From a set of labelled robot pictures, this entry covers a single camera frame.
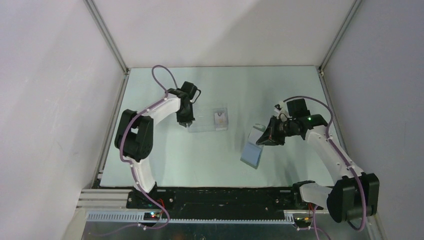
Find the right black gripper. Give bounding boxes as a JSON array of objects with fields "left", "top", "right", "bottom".
[{"left": 256, "top": 115, "right": 299, "bottom": 146}]

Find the blue card wallet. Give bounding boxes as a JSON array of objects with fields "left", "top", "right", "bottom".
[{"left": 240, "top": 124, "right": 266, "bottom": 169}]

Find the clear acrylic card holder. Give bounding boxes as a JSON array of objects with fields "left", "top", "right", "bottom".
[{"left": 188, "top": 107, "right": 229, "bottom": 133}]

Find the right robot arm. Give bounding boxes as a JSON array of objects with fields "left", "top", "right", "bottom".
[{"left": 256, "top": 96, "right": 380, "bottom": 223}]

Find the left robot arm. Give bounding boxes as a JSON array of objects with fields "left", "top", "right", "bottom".
[{"left": 114, "top": 81, "right": 202, "bottom": 209}]

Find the stack of VIP cards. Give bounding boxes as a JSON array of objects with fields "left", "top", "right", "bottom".
[{"left": 213, "top": 111, "right": 228, "bottom": 131}]

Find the right controller board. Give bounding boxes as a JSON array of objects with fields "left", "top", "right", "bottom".
[{"left": 293, "top": 217, "right": 313, "bottom": 230}]

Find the controller board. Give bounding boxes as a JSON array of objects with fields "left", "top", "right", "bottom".
[
  {"left": 143, "top": 211, "right": 162, "bottom": 221},
  {"left": 293, "top": 217, "right": 313, "bottom": 230}
]

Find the left controller board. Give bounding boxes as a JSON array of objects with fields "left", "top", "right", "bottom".
[{"left": 143, "top": 211, "right": 162, "bottom": 221}]

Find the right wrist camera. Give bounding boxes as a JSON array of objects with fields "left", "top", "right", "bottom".
[{"left": 274, "top": 103, "right": 290, "bottom": 122}]

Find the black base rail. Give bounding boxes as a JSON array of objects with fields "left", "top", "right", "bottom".
[{"left": 124, "top": 186, "right": 310, "bottom": 220}]

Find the white slotted cable duct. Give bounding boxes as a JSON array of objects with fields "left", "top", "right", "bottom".
[{"left": 86, "top": 210, "right": 295, "bottom": 225}]

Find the left aluminium frame post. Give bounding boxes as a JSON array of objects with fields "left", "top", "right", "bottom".
[{"left": 83, "top": 0, "right": 129, "bottom": 75}]

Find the aluminium frame post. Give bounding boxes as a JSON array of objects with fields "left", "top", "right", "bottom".
[
  {"left": 83, "top": 0, "right": 129, "bottom": 75},
  {"left": 317, "top": 0, "right": 363, "bottom": 77}
]

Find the right aluminium frame post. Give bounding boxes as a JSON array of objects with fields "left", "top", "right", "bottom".
[{"left": 317, "top": 0, "right": 363, "bottom": 77}]

